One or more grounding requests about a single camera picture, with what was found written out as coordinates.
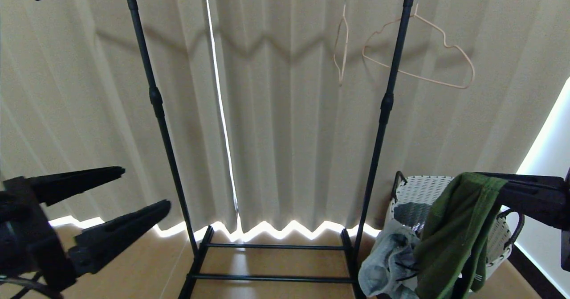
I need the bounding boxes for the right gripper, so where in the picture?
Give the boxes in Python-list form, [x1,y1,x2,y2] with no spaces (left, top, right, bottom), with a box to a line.
[476,167,570,272]

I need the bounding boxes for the black clothes rack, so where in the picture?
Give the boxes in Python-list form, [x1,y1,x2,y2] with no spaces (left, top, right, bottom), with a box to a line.
[31,0,535,299]

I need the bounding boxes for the white laundry basket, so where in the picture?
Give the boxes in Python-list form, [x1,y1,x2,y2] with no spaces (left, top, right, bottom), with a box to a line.
[385,171,525,293]

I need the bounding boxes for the beige curtain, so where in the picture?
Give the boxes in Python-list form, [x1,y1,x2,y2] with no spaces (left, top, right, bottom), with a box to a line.
[0,0,570,242]

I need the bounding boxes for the window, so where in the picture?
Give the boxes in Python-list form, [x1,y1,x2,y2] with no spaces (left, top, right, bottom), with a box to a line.
[512,76,570,299]

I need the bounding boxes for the pink clothes hanger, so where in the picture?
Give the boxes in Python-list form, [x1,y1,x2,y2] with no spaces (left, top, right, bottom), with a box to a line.
[362,0,475,90]
[333,0,350,87]

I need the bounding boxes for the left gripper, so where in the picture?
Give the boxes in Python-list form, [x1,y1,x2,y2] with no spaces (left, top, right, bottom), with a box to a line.
[0,166,172,291]

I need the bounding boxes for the pale grey shorts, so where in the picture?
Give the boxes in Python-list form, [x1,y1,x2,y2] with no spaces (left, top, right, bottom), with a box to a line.
[358,219,424,299]

